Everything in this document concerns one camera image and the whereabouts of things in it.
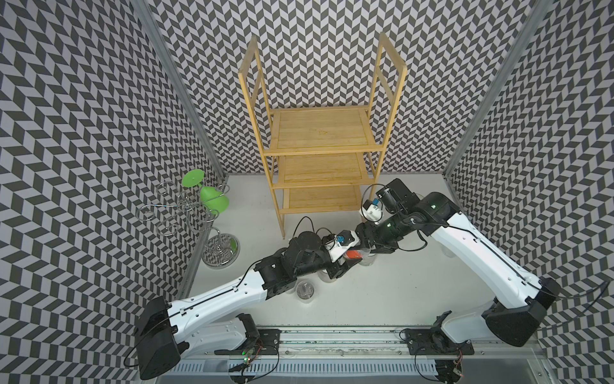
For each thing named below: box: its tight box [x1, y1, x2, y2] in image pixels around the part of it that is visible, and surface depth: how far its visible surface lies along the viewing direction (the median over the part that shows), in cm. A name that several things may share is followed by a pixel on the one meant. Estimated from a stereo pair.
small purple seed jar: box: [296, 280, 315, 300], surface depth 79 cm
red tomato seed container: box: [343, 248, 376, 267], surface depth 66 cm
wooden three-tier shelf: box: [238, 32, 408, 239], surface depth 76 cm
